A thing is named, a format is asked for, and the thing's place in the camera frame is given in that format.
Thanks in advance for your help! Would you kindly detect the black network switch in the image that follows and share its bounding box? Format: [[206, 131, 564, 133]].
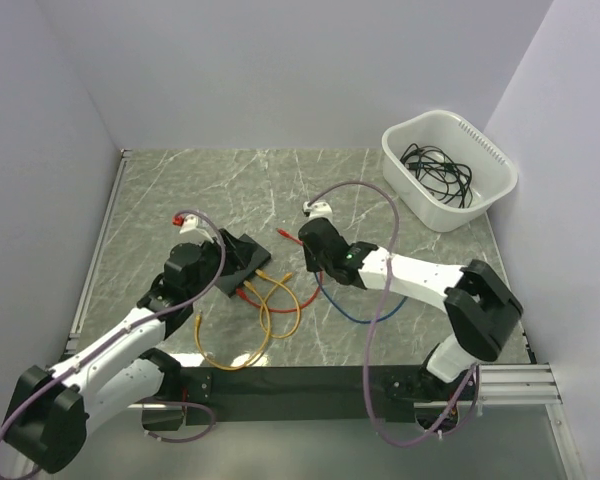
[[215, 234, 272, 297]]

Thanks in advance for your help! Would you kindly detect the black cable bundle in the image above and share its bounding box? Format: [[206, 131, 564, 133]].
[[398, 142, 475, 209]]

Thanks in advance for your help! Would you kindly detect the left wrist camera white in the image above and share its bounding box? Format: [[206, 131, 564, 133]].
[[172, 214, 215, 245]]

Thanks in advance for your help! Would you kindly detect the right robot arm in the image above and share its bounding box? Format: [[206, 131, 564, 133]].
[[298, 218, 523, 399]]

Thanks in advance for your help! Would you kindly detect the orange ethernet cable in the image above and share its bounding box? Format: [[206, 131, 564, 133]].
[[193, 280, 272, 372], [253, 268, 301, 341]]

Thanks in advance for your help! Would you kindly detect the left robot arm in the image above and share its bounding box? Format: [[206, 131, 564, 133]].
[[0, 229, 257, 473]]

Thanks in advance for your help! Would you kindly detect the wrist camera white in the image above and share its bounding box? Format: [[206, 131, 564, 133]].
[[172, 214, 215, 245], [302, 200, 333, 221]]

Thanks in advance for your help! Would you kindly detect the aluminium rail frame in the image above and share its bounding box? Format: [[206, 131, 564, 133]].
[[60, 149, 133, 360]]

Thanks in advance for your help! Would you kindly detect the blue ethernet cable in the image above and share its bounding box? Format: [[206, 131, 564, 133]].
[[315, 272, 409, 325]]

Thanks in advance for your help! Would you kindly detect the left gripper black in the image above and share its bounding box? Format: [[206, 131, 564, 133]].
[[187, 227, 257, 300]]

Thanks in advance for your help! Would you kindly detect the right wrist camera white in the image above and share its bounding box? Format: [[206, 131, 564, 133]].
[[302, 200, 333, 221]]

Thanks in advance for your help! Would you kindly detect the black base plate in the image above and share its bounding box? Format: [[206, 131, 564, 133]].
[[121, 365, 481, 432]]

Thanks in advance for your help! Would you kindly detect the red ethernet cable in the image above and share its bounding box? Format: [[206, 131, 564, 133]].
[[235, 227, 324, 315]]

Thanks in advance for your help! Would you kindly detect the white plastic basin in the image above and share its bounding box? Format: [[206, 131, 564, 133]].
[[381, 110, 518, 233]]

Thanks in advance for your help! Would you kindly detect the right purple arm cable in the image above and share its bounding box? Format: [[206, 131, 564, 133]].
[[304, 180, 481, 447]]

